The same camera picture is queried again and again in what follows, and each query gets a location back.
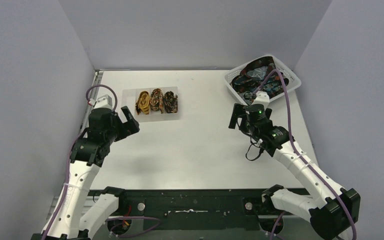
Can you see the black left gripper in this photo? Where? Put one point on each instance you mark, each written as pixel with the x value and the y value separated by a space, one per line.
pixel 122 124

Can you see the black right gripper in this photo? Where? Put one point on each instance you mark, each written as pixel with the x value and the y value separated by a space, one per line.
pixel 238 110

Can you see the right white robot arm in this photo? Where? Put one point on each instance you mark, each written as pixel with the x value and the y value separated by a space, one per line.
pixel 330 208

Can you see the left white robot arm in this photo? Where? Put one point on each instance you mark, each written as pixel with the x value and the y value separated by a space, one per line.
pixel 86 157

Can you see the pile of patterned ties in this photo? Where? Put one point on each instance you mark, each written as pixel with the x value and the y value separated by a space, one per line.
pixel 251 78

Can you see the yellow rolled tie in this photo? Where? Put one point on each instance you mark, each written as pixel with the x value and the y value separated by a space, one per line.
pixel 142 104

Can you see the clear plastic organizer tray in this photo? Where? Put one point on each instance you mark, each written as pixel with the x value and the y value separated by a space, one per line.
pixel 130 96

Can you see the orange patterned rolled tie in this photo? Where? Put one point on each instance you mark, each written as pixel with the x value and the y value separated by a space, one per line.
pixel 156 100

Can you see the dark brown rolled tie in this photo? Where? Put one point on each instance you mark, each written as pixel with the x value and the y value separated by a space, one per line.
pixel 170 100

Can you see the white plastic basket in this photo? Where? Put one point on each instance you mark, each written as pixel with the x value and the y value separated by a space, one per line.
pixel 289 79

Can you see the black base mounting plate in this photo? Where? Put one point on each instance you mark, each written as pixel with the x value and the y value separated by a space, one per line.
pixel 199 209

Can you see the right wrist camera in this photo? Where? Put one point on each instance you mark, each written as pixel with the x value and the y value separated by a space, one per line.
pixel 261 98

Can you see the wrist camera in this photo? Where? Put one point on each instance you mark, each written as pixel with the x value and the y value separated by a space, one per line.
pixel 104 101
pixel 261 98

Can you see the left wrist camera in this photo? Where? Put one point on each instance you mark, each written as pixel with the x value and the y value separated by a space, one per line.
pixel 104 101

